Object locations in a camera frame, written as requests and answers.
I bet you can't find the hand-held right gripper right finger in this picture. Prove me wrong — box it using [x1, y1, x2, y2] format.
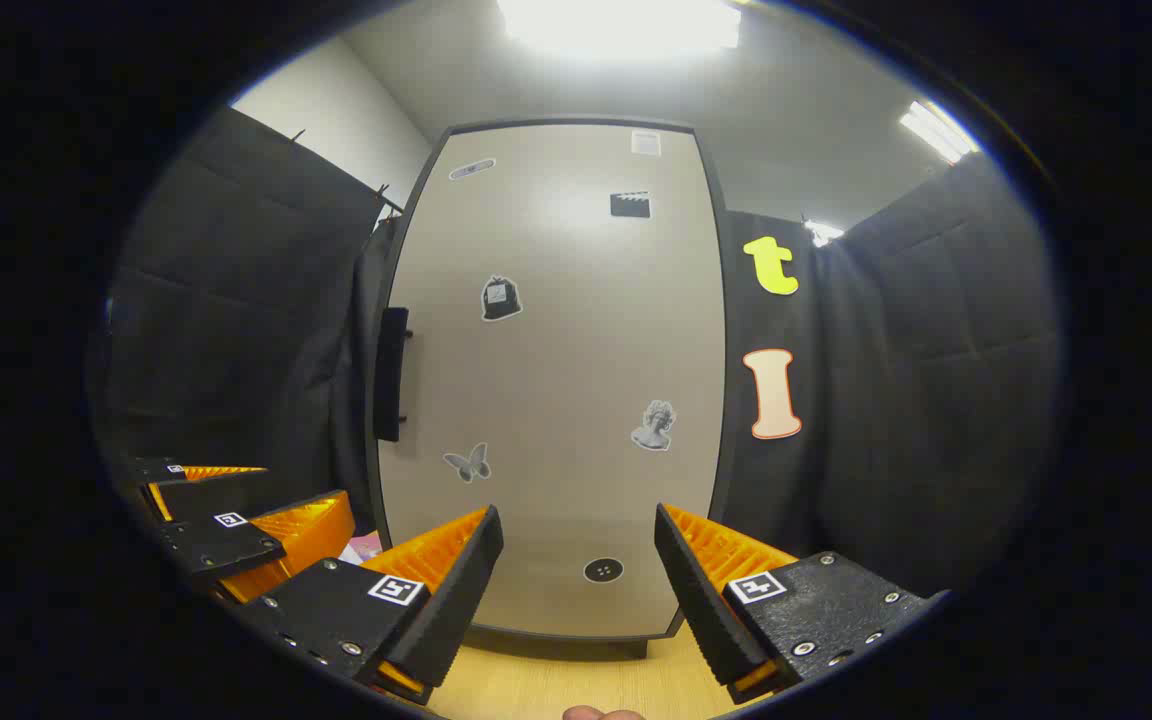
[654, 503, 952, 706]

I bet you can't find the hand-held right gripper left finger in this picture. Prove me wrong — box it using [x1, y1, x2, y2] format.
[236, 505, 505, 706]

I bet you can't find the black cabinet door handle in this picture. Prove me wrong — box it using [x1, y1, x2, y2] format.
[373, 307, 413, 443]

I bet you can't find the black backdrop cloth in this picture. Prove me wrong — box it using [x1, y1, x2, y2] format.
[86, 105, 1067, 601]

